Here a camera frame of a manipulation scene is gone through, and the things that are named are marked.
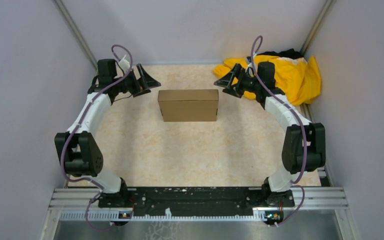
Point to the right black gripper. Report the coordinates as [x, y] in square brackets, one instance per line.
[227, 81]

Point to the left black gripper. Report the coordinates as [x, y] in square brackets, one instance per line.
[146, 82]

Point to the brown cardboard box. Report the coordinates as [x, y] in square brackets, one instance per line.
[188, 105]

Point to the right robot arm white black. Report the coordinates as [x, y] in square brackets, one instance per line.
[304, 145]

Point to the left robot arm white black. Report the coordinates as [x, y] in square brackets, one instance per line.
[79, 155]

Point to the yellow cloth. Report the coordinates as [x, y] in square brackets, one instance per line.
[300, 79]

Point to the black cloth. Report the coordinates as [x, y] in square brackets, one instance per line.
[290, 53]

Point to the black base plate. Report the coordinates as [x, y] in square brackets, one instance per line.
[196, 201]

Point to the aluminium frame rail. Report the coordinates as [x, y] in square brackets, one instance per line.
[74, 204]

